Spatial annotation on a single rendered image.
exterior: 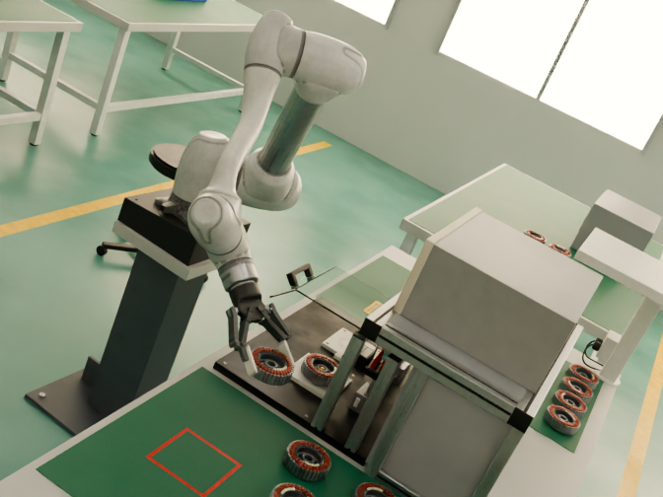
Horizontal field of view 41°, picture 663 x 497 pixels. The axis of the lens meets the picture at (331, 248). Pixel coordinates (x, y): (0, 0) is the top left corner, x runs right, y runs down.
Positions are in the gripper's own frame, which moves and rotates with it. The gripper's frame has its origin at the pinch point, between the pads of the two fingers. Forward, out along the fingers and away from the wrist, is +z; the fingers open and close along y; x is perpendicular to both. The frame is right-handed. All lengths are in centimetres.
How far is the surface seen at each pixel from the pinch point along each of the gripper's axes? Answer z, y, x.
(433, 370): 15.6, -22.2, 27.2
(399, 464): 31.3, -24.4, 4.6
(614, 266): -6, -131, 28
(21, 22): -239, -66, -160
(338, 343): -10, -50, -23
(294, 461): 22.9, -0.5, -3.8
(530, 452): 38, -83, 1
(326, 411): 12.9, -16.3, -4.4
